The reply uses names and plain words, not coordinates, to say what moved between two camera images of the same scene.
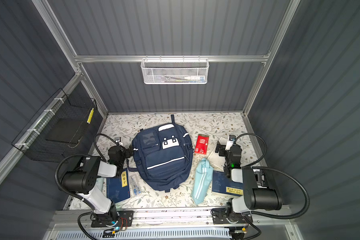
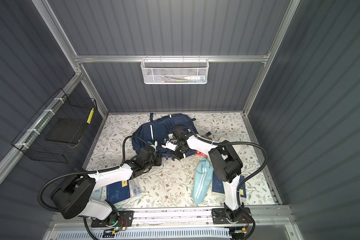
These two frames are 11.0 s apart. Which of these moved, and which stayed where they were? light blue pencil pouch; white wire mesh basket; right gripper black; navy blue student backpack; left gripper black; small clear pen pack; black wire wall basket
Moved: right gripper black; left gripper black; navy blue student backpack
Stayed: black wire wall basket; white wire mesh basket; light blue pencil pouch; small clear pen pack
